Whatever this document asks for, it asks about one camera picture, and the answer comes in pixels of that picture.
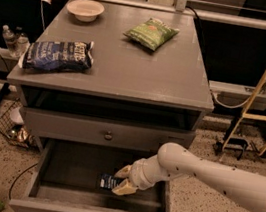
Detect blue kettle chips bag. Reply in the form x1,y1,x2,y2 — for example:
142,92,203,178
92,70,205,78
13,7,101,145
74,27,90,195
17,41,95,72

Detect round brass drawer knob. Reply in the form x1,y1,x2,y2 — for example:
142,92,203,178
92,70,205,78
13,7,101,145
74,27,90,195
104,131,113,141

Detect black wire basket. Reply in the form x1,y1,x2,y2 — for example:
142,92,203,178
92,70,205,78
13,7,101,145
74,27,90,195
0,100,37,149

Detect metal railing bar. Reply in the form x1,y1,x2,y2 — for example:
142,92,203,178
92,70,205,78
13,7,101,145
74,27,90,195
96,0,266,30

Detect white cable at right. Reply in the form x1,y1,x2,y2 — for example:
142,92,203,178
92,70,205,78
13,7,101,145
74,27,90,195
208,11,266,116

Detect clear plastic water bottle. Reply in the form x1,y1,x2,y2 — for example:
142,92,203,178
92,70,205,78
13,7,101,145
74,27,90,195
2,25,17,57

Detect green chips bag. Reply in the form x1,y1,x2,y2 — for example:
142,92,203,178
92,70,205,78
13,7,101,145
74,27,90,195
124,18,179,52

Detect open grey lower drawer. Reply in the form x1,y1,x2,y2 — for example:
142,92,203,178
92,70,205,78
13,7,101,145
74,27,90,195
9,139,171,212

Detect grey wooden drawer cabinet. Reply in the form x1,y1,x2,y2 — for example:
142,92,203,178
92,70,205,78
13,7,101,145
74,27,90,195
0,0,229,212

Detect dark blue rxbar wrapper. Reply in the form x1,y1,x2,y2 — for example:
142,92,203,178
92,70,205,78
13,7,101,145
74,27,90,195
99,173,122,190

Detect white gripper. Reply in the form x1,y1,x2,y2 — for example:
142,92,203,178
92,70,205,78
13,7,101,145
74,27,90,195
112,158,153,196

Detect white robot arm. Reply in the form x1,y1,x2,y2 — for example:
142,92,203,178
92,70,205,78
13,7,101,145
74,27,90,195
112,142,266,212

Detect black floor cable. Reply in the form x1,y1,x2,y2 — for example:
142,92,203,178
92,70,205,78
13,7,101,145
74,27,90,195
7,158,40,205

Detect black clamp base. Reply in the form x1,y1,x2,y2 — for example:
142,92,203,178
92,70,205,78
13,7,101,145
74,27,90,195
213,138,248,160

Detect closed grey upper drawer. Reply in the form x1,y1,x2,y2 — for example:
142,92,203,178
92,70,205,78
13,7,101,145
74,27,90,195
21,107,195,153

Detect white shallow bowl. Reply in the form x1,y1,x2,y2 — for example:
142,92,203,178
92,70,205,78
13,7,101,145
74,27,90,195
66,0,105,23

